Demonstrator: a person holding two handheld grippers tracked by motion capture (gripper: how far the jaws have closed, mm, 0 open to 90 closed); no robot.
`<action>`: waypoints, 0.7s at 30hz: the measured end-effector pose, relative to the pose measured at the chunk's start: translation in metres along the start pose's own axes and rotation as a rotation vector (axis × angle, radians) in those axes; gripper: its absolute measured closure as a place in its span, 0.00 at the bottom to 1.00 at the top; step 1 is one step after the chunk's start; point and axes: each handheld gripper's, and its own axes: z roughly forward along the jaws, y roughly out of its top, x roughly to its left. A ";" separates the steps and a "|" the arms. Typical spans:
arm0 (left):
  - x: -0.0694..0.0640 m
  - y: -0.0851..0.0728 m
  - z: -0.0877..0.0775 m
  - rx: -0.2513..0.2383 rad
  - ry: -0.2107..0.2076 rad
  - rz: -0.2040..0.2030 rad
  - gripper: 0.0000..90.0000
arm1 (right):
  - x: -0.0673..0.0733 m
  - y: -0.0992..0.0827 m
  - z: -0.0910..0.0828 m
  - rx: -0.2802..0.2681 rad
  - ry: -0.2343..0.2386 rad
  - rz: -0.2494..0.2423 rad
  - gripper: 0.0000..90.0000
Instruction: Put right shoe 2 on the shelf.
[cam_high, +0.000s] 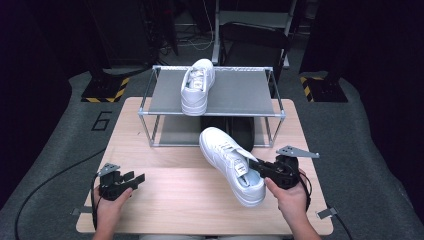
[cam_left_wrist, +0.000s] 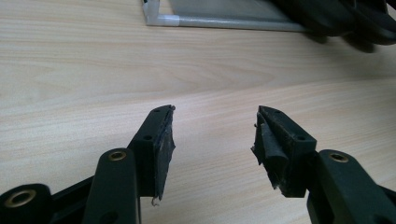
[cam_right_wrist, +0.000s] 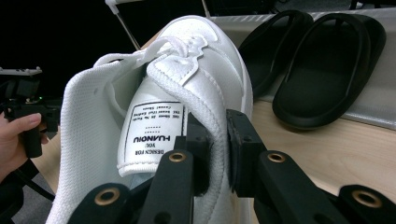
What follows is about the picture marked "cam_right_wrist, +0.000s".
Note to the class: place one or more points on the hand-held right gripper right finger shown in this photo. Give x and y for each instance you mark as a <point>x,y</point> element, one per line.
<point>249,161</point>

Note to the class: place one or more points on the white lace-up sneaker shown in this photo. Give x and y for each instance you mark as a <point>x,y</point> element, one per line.
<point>93,124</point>

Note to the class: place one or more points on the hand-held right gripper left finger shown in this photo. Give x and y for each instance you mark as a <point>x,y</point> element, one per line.
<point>174,186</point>

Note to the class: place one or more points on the black flip-flop slipper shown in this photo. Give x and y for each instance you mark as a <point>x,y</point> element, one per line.
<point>264,62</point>
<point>317,93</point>

